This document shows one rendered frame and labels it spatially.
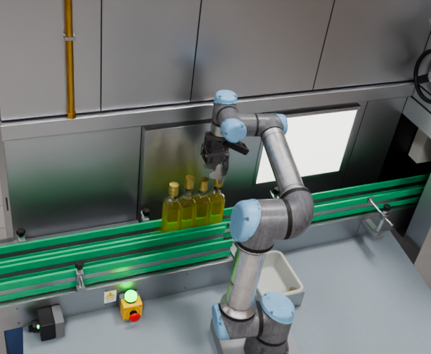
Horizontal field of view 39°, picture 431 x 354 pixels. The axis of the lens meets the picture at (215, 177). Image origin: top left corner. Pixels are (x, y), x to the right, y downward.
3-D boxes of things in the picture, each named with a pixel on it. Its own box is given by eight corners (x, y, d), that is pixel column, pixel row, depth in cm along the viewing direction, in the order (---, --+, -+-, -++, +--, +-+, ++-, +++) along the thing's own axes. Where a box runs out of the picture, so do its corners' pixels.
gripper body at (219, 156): (199, 156, 219) (203, 127, 212) (221, 153, 222) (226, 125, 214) (207, 168, 213) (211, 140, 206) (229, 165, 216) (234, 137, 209)
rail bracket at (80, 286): (84, 286, 212) (84, 259, 204) (89, 302, 207) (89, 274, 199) (73, 289, 211) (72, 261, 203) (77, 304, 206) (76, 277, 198)
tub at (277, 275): (275, 263, 249) (280, 248, 244) (301, 305, 234) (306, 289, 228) (237, 272, 243) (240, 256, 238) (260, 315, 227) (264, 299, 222)
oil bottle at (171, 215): (173, 235, 237) (177, 192, 224) (177, 245, 233) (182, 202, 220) (159, 237, 235) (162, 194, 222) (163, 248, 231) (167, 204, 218)
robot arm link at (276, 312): (294, 343, 200) (303, 314, 193) (254, 346, 197) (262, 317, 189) (282, 315, 210) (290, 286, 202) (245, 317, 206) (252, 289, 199)
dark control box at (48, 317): (60, 319, 215) (60, 303, 210) (65, 337, 210) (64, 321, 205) (36, 324, 212) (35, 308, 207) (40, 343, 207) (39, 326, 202)
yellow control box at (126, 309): (136, 303, 225) (137, 289, 221) (142, 318, 220) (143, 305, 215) (117, 307, 223) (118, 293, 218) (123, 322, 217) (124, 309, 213)
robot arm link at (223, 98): (218, 100, 197) (212, 87, 203) (214, 129, 203) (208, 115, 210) (241, 100, 199) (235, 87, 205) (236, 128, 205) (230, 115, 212)
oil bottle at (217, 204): (214, 227, 244) (221, 186, 231) (219, 237, 239) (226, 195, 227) (201, 230, 242) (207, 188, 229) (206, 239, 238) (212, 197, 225)
